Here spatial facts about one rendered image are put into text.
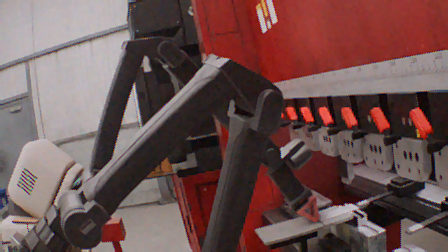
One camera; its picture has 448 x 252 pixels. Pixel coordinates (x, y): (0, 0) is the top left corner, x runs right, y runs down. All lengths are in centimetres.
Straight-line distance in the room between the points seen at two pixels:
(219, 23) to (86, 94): 606
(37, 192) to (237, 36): 150
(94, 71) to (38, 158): 726
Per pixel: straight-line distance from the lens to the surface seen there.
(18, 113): 842
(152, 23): 242
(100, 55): 822
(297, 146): 140
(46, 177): 98
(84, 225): 82
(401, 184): 152
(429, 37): 75
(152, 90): 239
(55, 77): 829
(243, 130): 87
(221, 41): 226
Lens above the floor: 139
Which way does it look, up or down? 3 degrees down
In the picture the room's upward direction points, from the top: 11 degrees counter-clockwise
